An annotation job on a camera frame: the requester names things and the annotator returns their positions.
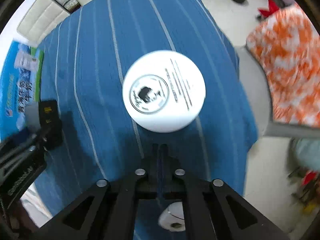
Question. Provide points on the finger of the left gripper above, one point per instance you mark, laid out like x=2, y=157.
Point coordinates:
x=21, y=148

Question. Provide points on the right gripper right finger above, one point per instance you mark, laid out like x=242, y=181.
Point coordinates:
x=212, y=209

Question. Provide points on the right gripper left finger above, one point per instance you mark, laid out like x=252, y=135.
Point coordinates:
x=107, y=210

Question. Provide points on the white round jar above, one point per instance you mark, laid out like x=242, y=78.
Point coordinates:
x=163, y=91

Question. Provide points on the white power adapter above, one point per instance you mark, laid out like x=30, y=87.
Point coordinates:
x=42, y=118

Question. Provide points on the small white device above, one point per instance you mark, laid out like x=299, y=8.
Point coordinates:
x=172, y=218

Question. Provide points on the blue milk carton box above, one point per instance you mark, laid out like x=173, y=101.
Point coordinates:
x=20, y=85

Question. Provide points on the blue striped tablecloth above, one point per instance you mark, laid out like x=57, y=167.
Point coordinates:
x=86, y=58

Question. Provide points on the teal cloth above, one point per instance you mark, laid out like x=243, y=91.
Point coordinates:
x=306, y=153

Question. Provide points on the left white padded chair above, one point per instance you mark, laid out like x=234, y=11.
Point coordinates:
x=41, y=18

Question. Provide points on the orange floral cloth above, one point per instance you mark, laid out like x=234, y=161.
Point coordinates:
x=286, y=45

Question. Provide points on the red cloth item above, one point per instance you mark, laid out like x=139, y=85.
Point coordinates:
x=272, y=8

